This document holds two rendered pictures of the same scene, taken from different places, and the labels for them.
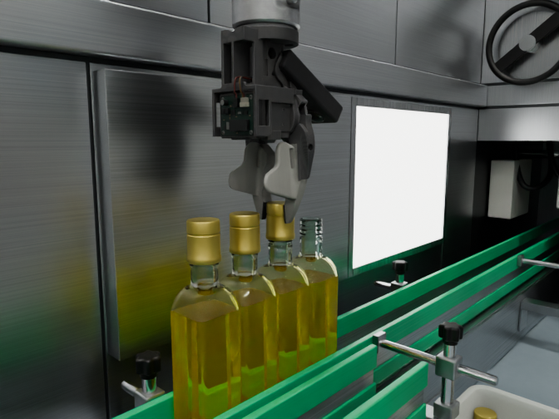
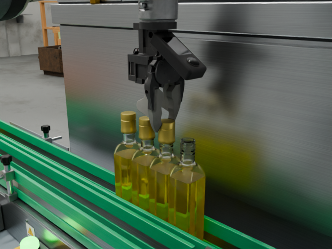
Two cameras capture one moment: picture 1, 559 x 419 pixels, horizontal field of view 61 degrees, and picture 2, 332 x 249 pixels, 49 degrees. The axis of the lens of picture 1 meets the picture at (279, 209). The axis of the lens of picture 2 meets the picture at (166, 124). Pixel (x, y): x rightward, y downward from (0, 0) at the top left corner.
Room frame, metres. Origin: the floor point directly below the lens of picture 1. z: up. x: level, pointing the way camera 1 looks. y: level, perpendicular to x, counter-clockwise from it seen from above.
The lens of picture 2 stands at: (0.56, -0.70, 1.39)
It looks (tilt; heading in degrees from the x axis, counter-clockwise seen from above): 18 degrees down; 90
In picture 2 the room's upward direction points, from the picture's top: straight up
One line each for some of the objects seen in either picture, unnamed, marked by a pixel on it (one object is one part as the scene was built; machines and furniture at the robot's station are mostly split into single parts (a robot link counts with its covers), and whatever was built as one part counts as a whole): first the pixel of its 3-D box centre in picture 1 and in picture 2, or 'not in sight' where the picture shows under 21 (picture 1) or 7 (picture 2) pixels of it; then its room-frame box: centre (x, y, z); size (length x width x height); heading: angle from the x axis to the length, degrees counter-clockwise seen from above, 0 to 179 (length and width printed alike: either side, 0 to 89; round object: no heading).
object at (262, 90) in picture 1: (261, 88); (155, 53); (0.54, 0.02, 1.30); 0.09 x 0.08 x 0.12; 137
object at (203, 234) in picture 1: (203, 240); (128, 122); (0.48, 0.08, 1.14); 0.04 x 0.04 x 0.04
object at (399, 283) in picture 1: (389, 292); not in sight; (0.90, -0.22, 0.94); 0.07 x 0.04 x 0.13; 47
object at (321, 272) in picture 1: (309, 332); (186, 210); (0.60, -0.04, 0.99); 0.06 x 0.06 x 0.21; 46
